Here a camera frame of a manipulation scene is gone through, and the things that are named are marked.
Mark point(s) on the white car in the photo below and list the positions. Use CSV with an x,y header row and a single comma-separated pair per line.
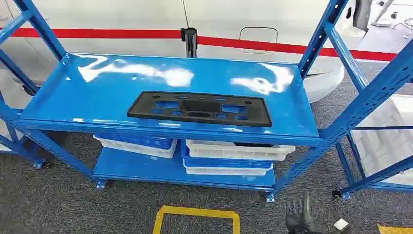
x,y
129,14

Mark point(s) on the black plastic plate bracket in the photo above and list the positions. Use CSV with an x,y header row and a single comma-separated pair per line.
x,y
138,111

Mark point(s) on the black barrier post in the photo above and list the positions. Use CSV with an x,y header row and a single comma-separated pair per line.
x,y
190,42

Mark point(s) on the blue metal shelf rack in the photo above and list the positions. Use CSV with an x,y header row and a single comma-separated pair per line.
x,y
16,143
96,97
380,176

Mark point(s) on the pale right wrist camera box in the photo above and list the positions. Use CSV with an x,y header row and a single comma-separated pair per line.
x,y
342,226

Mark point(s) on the red barrier belt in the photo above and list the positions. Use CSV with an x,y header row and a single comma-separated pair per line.
x,y
274,46
96,33

